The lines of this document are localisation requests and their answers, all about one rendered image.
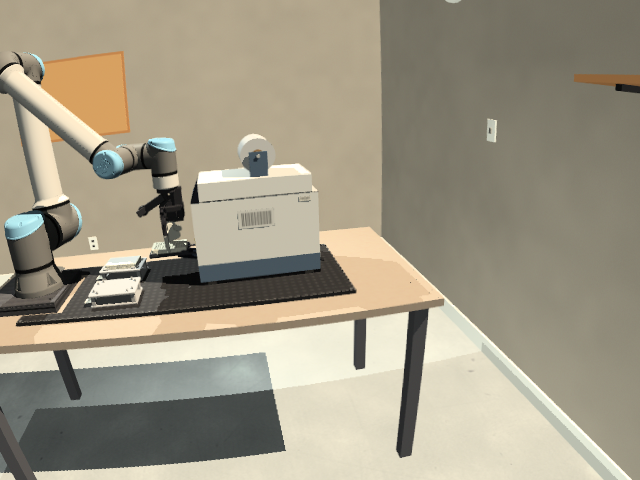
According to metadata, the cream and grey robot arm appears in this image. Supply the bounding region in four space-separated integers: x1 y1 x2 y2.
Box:
0 51 179 299

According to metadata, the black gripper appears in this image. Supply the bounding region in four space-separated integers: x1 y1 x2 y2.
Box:
156 186 185 252

